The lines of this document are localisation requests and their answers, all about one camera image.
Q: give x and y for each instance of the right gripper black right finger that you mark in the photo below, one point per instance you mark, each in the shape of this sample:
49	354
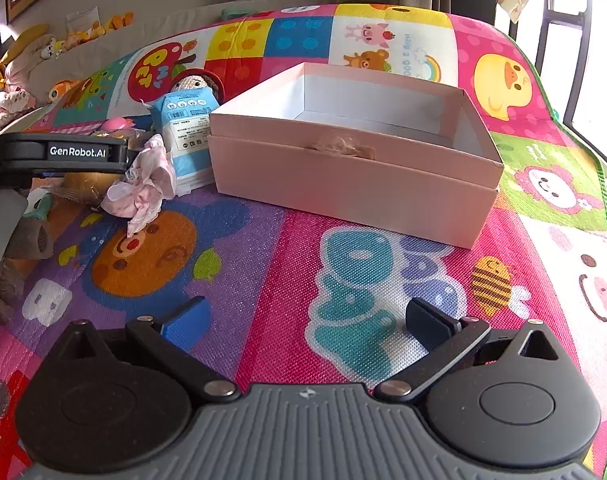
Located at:
448	342

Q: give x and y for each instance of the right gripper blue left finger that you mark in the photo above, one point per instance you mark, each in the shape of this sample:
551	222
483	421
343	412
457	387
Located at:
166	343

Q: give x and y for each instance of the pink pig figurine toy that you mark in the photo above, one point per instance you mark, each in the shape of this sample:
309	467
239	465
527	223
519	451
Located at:
116	124

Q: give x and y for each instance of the blue white wipes pack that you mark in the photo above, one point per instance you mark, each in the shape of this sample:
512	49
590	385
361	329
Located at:
182	117

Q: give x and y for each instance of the crochet doll red hat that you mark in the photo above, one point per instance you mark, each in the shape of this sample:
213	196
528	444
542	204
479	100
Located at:
195	78

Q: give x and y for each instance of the orange fish plush toy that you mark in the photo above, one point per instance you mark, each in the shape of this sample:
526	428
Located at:
61	88

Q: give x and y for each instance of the colourful cartoon play mat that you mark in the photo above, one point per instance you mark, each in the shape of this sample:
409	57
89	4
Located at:
308	311

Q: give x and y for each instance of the pink cardboard box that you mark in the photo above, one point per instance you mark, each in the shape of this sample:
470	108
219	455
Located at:
396	153

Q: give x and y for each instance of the teal cloth on sofa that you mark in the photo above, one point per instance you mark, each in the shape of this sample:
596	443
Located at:
232	14

